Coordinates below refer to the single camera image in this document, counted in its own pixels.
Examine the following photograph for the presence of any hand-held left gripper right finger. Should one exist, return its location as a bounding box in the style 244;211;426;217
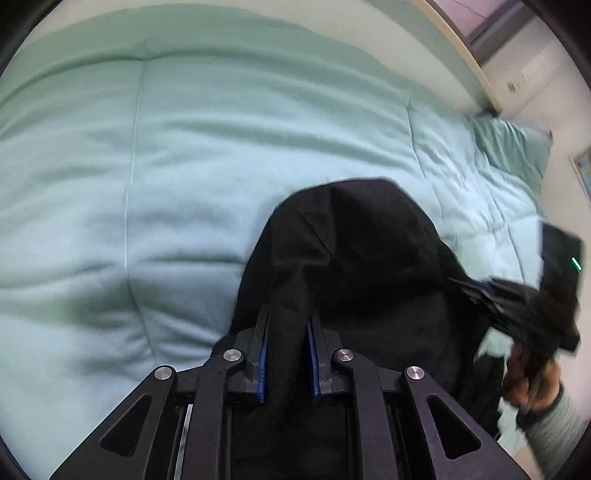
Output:
307;311;532;480

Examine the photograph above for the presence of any green pillow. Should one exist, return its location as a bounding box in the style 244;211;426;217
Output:
468;115;554;195

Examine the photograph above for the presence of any person's right hand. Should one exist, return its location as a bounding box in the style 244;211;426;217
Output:
502;344;562;412

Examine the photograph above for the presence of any dark framed window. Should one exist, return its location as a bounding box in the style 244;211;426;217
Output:
429;0;550;61

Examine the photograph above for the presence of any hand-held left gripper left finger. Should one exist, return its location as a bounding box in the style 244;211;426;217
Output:
48;305;271;480

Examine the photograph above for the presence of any light green quilt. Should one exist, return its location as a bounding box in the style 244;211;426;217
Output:
0;7;557;480

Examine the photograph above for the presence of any person's right forearm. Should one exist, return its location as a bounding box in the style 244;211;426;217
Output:
516;382;589;480

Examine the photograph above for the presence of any wall map poster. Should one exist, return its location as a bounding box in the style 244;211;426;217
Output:
570;145;591;204

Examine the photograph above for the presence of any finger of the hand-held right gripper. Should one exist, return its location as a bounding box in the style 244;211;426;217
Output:
447;276;542;306
480;305;561;356

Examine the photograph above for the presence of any beige window sill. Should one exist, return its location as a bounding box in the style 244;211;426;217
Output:
411;0;503;116

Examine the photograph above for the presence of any black hooded jacket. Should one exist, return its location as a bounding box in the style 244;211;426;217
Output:
215;178;511;480

